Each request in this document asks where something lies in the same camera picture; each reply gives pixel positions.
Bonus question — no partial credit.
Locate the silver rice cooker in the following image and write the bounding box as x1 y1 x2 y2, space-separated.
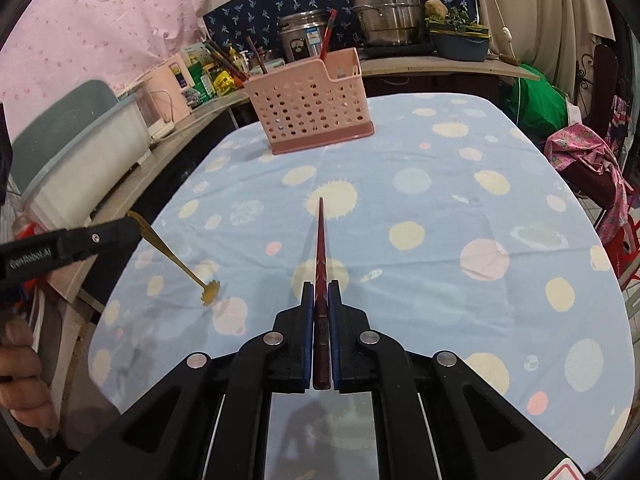
278 10 329 62

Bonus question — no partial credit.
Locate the pink perforated utensil basket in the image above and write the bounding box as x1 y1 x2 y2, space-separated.
244 48 374 155

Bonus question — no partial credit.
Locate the light blue patterned tablecloth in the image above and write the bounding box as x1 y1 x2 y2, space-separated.
88 93 634 470

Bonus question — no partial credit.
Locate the yellow snack packet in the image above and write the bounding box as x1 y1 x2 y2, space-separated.
213 70 235 96

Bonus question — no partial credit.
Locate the pink dotted curtain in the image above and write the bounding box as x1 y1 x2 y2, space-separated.
1 0 205 138

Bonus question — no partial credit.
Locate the red chopstick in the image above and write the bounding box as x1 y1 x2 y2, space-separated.
319 8 337 62

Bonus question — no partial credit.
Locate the white dish drainer bin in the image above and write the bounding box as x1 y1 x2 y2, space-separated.
11 79 151 231

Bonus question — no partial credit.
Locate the blue basin with vegetables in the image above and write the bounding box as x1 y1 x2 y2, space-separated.
424 0 491 62

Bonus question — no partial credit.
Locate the green bottle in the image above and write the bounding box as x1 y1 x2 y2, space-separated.
189 62 215 103

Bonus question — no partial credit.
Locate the person's left hand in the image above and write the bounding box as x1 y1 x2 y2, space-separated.
1 316 58 436

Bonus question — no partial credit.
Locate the pink floral cloth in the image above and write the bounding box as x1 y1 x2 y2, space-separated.
544 122 632 245

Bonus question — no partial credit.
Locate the beige curtain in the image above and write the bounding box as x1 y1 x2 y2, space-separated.
477 0 615 96

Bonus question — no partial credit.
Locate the dark maroon chopstick group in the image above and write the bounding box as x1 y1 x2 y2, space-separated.
312 197 331 390

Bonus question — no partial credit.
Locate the wooden counter shelf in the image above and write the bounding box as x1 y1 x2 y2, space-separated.
46 54 542 306

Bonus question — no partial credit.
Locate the gold flower spoon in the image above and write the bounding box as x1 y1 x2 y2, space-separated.
127 211 220 307

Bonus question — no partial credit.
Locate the green plastic bag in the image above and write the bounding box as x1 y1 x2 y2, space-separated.
500 64 568 138

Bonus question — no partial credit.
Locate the yellow oil bottle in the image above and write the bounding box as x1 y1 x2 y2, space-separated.
229 47 246 74

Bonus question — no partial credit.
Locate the pink electric kettle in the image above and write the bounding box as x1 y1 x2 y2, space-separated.
138 54 194 125

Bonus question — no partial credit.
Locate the stainless steel steamer pot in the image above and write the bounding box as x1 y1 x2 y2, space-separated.
349 0 424 47

